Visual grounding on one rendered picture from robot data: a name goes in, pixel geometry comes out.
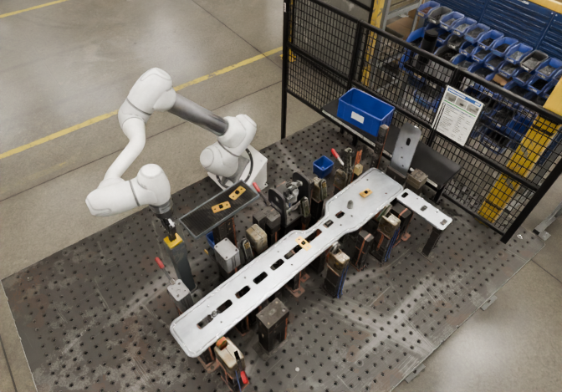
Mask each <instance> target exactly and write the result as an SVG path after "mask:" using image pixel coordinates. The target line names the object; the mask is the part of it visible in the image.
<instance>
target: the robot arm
mask: <svg viewBox="0 0 562 392"><path fill-rule="evenodd" d="M154 111H161V112H164V111H167V112H169V113H171V114H173V115H176V116H178V117H180V118H182V119H184V120H186V121H188V122H190V123H193V124H194V125H197V126H199V127H201V128H203V129H204V130H207V131H209V132H212V133H213V134H215V135H216V137H217V139H218V141H217V142H216V143H214V144H213V145H209V146H208V147H207V148H205V149H204V150H203V151H202V153H201V155H200V162H201V164H202V166H203V167H204V168H205V169H206V170H207V171H208V172H210V173H212V174H213V175H216V176H222V180H221V184H222V185H225V184H226V183H227V181H228V180H230V181H231V182H232V183H233V184H234V183H236V182H238V181H239V180H240V178H241V176H242V174H243V172H244V170H245V168H246V166H247V165H248V163H249V162H250V160H249V159H248V158H245V157H243V156H242V155H241V154H242V153H243V152H244V151H245V150H246V149H247V147H248V146H249V144H250V143H251V141H252V140H253V137H254V136H255V133H256V130H257V128H256V127H257V125H256V124H255V122H254V121H253V120H252V119H250V118H249V117H248V116H247V115H237V116H236V117H230V116H227V117H224V118H223V117H221V116H219V115H216V114H214V113H213V112H211V111H209V110H208V109H205V108H203V107H201V106H200V105H198V104H196V103H194V102H192V101H190V100H189V99H187V98H185V97H183V96H181V95H179V94H178V93H176V91H175V90H174V89H173V88H172V80H171V76H170V75H169V74H168V73H166V72H165V71H163V70H162V69H158V68H153V69H149V70H148V71H146V72H145V73H144V74H142V75H141V76H140V78H139V79H138V80H137V81H136V83H135V85H134V86H133V87H132V89H131V91H130V93H129V95H128V96H127V98H126V100H125V102H124V103H123V105H121V107H120V109H119V112H118V119H119V123H120V128H121V129H122V130H123V132H124V133H125V135H126V136H127V137H128V138H129V140H130V142H129V144H128V145H127V146H126V147H125V149H124V150H123V151H122V152H121V154H120V155H119V156H118V158H117V159H116V160H115V162H114V163H113V164H112V165H111V167H110V168H109V169H108V170H107V172H106V174H105V178H104V180H103V181H101V183H100V185H99V187H97V189H96V190H94V191H92V192H91V193H89V195H88V196H87V199H86V204H87V206H88V208H89V210H90V212H91V214H92V215H94V216H100V217H103V216H113V215H116V214H120V213H122V212H125V211H129V210H131V209H133V208H135V207H137V206H142V205H149V207H150V209H151V210H152V211H153V212H154V215H155V216H156V217H157V218H159V219H160V221H161V224H162V226H163V227H164V228H165V230H166V234H167V236H168V239H169V241H170V242H172V241H174V240H175V239H176V223H174V222H172V219H171V214H172V212H173V209H172V199H171V193H170V192H171V188H170V184H169V181H168V179H167V177H166V174H165V172H164V171H163V170H162V168H160V167H159V166H158V165H156V164H147V165H144V166H142V167H141V168H140V170H139V172H138V175H137V177H136V178H134V179H132V180H129V181H124V180H123V179H121V178H120V177H121V176H122V175H123V173H124V172H125V171H126V170H127V168H128V167H129V166H130V165H131V163H132V162H133V161H134V160H135V158H136V157H137V156H138V155H139V154H140V153H141V151H142V150H143V148H144V146H145V142H146V126H145V124H146V122H147V120H148V119H149V118H150V117H151V115H152V113H153V112H154Z"/></svg>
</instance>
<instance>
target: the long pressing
mask: <svg viewBox="0 0 562 392"><path fill-rule="evenodd" d="M367 180H368V181H367ZM367 188H369V189H370V190H371V191H373V192H372V193H371V194H369V195H368V196H366V197H363V196H361V195H360V194H359V193H360V192H362V191H363V190H365V189H367ZM402 191H403V187H402V185H400V184H399V183H398V182H396V181H394V180H393V179H391V178H390V177H389V176H388V175H386V174H385V173H383V172H382V171H380V170H378V169H376V168H375V167H373V168H370V169H369V170H368V171H366V172H365V173H364V174H362V175H361V176H360V177H358V178H357V179H356V180H354V181H353V182H351V183H350V184H349V185H348V186H347V187H345V188H344V189H343V190H341V191H340V192H338V193H337V194H336V195H334V196H333V197H331V198H330V199H329V200H328V201H327V202H326V203H325V205H324V217H323V218H322V219H321V220H319V221H318V222H317V223H315V224H314V225H313V226H312V227H311V228H310V229H308V230H305V231H300V230H293V231H291V232H289V233H288V234H286V235H285V236H284V237H282V238H281V239H279V240H278V241H277V242H275V243H274V244H273V245H272V246H271V247H269V248H268V249H267V250H265V251H264V252H262V253H261V254H260V255H259V256H257V257H256V258H254V259H253V260H252V261H251V262H250V263H248V264H247V265H246V266H244V267H243V268H242V269H240V270H239V271H238V272H236V273H235V274H233V275H232V276H231V277H230V278H229V279H227V280H226V281H225V282H223V283H222V284H221V285H219V286H218V287H217V288H215V289H214V290H212V291H211V292H210V293H209V294H208V295H206V296H205V297H204V298H202V299H201V300H200V301H198V302H197V303H195V304H194V305H193V306H191V307H190V308H189V309H188V310H187V311H185V312H184V313H183V314H181V315H180V316H179V317H177V318H176V319H174V320H173V321H172V322H171V325H170V331H171V334H172V336H173V337H174V338H175V340H176V341H177V342H178V343H179V344H180V346H181V347H182V349H183V350H184V352H185V353H186V354H187V355H188V356H189V357H192V358H195V357H197V356H199V355H201V354H202V353H203V352H204V351H206V350H207V349H208V348H209V347H211V346H212V345H213V344H214V343H216V342H217V340H218V339H219V338H221V337H222V336H223V335H224V334H226V333H227V332H228V331H229V330H231V329H232V328H233V327H234V326H236V325H237V324H238V323H239V322H241V321H242V320H243V319H244V318H246V317H247V316H248V315H249V314H250V313H251V312H252V311H253V310H254V309H256V308H257V307H258V306H259V305H261V304H262V303H263V302H264V301H266V300H267V299H268V298H269V297H270V296H272V295H273V294H274V293H275V292H277V291H278V290H279V289H280V288H281V287H282V286H283V285H284V284H285V283H287V282H288V281H289V280H290V279H292V278H293V277H294V276H295V275H297V274H298V273H299V272H300V271H302V270H303V269H304V268H305V267H307V266H308V265H309V264H310V263H311V262H312V261H313V260H314V259H315V258H317V257H318V256H319V255H320V254H322V253H323V252H324V251H325V250H327V249H328V248H329V247H330V246H331V245H332V244H333V243H335V242H337V241H338V240H339V239H340V238H341V237H342V236H344V234H347V233H350V232H355V231H357V230H359V229H360V228H361V227H362V226H363V225H365V224H366V223H367V222H368V221H369V220H370V219H371V218H372V217H373V216H375V215H376V214H377V213H378V212H379V211H381V210H382V209H383V207H384V206H386V205H387V204H389V203H390V202H392V201H393V200H394V199H395V198H396V196H398V195H399V194H400V193H401V192H402ZM386 193H387V194H386ZM349 200H352V201H353V202H354V205H353V208H352V209H348V208H347V203H348V201H349ZM340 211H342V212H344V215H343V216H342V217H341V218H337V217H336V216H335V215H336V214H337V213H339V212H340ZM328 220H331V221H332V222H333V224H332V225H331V226H330V227H328V228H325V227H324V226H323V225H324V224H325V223H326V222H327V221H328ZM340 224H341V225H342V226H340ZM317 229H320V230H321V231H322V233H320V234H319V235H318V236H317V237H316V238H315V239H314V240H313V241H311V242H310V243H309V244H310V245H311V246H312V247H311V248H310V249H309V250H308V251H305V250H304V249H303V248H302V249H301V250H300V251H298V252H297V253H296V254H294V255H293V256H292V257H291V258H290V259H289V260H286V259H285V258H284V255H285V254H287V253H288V252H289V251H291V250H292V249H293V248H294V247H296V246H297V245H299V244H298V243H297V242H296V241H295V239H296V238H298V237H299V236H301V237H302V238H303V239H305V238H307V237H308V236H309V235H311V234H312V233H313V232H315V231H316V230H317ZM279 259H282V260H283V261H284V264H282V265H281V266H280V267H278V268H277V269H276V270H275V271H273V270H272V269H271V268H270V267H271V266H272V265H273V264H274V263H276V262H277V261H278V260H279ZM291 264H293V266H292V265H291ZM262 272H266V273H267V274H268V276H267V277H266V278H265V279H264V280H263V281H261V282H260V283H259V284H255V283H254V282H253V280H254V279H255V278H256V277H257V276H259V275H260V274H261V273H262ZM244 277H246V278H244ZM245 286H249V287H250V288H251V289H250V291H248V292H247V293H246V294H244V295H243V296H242V297H241V298H237V297H236V296H235V294H236V293H237V292H239V291H240V290H241V289H242V288H244V287H245ZM227 300H230V301H231V302H232V305H231V306H230V307H229V308H227V309H226V310H225V311H223V312H222V313H219V312H217V308H219V307H220V306H221V305H222V304H224V303H225V302H226V301H227ZM208 306H209V307H208ZM213 310H215V311H216V312H217V316H216V317H214V318H213V316H212V311H213ZM208 315H211V317H212V318H213V320H212V321H211V322H210V323H209V324H208V325H206V326H205V327H204V328H202V329H199V328H198V327H197V324H198V323H200V322H201V321H202V320H203V319H204V318H205V317H207V316H208ZM221 322H222V323H221Z"/></svg>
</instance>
